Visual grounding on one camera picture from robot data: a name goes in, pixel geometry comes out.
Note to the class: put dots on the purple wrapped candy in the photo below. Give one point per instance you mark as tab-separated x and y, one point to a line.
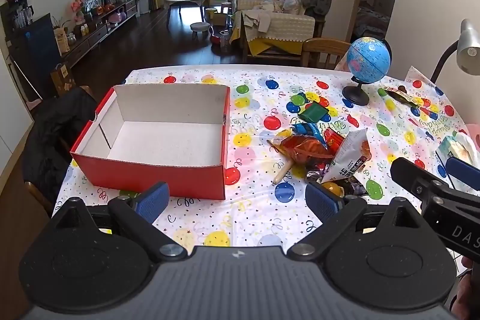
356	189

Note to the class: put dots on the blue white snack packet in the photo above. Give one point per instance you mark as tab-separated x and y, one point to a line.
307	130

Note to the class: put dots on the clear water bottle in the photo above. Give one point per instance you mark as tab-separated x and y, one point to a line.
225	40

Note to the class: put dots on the beige sausage stick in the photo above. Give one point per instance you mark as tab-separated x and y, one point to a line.
282	173

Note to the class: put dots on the black jacket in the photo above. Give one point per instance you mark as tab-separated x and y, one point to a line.
56	132

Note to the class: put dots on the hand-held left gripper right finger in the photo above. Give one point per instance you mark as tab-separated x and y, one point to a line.
322	200

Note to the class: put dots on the green snack packet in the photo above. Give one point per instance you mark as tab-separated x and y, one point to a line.
314	112

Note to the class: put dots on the orange foil snack bag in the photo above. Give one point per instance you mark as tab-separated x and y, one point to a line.
303	151

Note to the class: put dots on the black cabinet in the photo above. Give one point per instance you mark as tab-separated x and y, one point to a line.
33	42

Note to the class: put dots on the white cabinet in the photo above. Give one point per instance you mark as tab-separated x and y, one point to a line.
11	117

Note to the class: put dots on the pink fuzzy cloth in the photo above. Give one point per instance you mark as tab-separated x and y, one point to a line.
342	64

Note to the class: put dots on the white tissue pack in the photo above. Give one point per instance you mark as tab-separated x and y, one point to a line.
455	147

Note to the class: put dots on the person's right hand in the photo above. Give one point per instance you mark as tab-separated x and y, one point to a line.
470	290

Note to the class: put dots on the sofa with cream cover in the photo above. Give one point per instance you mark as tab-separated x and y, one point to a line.
285	27

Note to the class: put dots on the wooden chair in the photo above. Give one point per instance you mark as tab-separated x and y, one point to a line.
326	52

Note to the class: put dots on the balloon print tablecloth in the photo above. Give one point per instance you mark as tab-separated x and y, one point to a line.
247	192

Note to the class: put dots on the red cardboard box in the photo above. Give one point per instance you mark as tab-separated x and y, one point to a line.
150	177

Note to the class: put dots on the wooden television cabinet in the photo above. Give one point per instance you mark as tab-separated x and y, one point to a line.
93	37

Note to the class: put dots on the yellow wrapped candy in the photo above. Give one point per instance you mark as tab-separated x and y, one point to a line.
332	189

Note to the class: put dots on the small round grey stool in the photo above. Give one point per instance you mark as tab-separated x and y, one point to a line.
200	27

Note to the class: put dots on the grey desk lamp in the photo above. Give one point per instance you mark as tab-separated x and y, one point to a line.
467	46

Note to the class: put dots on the blue desk globe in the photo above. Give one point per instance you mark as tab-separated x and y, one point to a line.
367	57

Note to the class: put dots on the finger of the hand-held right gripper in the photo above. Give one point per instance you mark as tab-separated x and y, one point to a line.
463	170
412	177

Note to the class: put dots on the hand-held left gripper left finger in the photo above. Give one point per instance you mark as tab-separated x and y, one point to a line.
153	202

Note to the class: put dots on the dark green snack wrapper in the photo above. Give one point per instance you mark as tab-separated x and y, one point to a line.
403	97

